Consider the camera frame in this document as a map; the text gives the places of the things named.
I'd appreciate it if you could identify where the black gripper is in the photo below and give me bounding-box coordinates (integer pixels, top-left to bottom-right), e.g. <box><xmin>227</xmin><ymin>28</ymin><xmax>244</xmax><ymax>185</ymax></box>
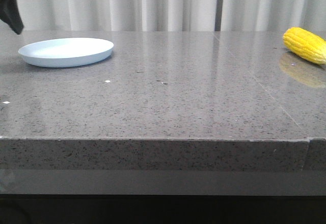
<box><xmin>1</xmin><ymin>0</ymin><xmax>24</xmax><ymax>35</ymax></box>

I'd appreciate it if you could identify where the light blue round plate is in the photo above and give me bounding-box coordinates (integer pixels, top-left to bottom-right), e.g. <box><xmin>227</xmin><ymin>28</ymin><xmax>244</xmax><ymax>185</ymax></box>
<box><xmin>18</xmin><ymin>38</ymin><xmax>114</xmax><ymax>68</ymax></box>

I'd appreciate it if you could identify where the yellow corn cob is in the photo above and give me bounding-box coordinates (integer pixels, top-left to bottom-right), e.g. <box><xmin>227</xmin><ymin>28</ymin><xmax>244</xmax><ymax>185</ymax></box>
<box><xmin>283</xmin><ymin>27</ymin><xmax>325</xmax><ymax>65</ymax></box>

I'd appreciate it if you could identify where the white pleated curtain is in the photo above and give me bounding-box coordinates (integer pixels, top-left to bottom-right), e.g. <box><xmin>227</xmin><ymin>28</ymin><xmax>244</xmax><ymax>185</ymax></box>
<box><xmin>17</xmin><ymin>0</ymin><xmax>325</xmax><ymax>32</ymax></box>

